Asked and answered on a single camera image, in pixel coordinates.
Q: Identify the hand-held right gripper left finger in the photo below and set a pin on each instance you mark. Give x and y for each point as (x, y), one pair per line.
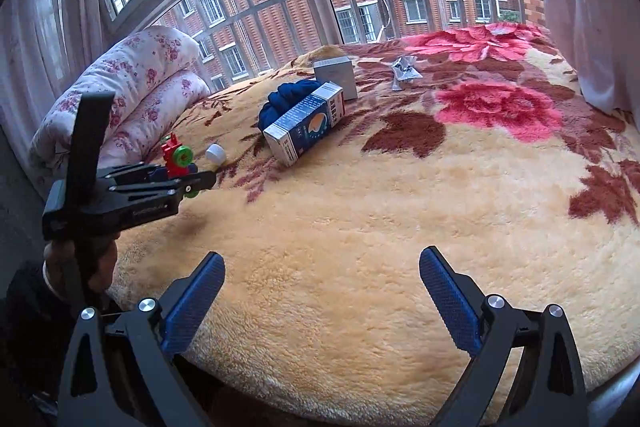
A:
(195, 302)

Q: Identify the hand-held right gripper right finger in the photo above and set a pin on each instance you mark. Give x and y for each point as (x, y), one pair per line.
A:
(447, 297)

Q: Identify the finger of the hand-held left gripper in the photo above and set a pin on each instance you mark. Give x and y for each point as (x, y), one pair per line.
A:
(135, 172)
(195, 181)

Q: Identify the red and green plastic toy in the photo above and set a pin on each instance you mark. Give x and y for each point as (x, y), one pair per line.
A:
(175, 157)

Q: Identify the person's left forearm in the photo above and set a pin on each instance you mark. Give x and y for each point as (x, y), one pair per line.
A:
(30, 307)

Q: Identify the person's left hand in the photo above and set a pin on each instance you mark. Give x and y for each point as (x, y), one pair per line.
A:
(105, 259)

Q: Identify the white bottle cap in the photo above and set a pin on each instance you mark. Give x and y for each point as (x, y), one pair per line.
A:
(216, 153)

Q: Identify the folded pink floral quilt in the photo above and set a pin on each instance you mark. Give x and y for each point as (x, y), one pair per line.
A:
(135, 72)

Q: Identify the floral plush blanket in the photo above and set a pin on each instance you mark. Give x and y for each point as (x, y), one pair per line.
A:
(350, 232)

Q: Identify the dark blue cloth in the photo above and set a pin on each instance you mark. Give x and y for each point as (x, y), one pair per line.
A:
(285, 99)

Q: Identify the blue and white carton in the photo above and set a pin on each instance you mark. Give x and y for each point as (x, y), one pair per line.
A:
(305, 122)

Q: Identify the grey cardboard box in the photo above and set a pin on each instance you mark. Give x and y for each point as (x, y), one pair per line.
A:
(337, 74)

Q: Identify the white sheer curtain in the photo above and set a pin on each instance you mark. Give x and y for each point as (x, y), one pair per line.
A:
(40, 7)
(590, 7)

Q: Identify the crumpled silver wrapper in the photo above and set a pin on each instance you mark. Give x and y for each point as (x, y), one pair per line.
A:
(405, 69)

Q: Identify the green tree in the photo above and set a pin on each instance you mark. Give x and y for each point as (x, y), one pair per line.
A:
(510, 14)

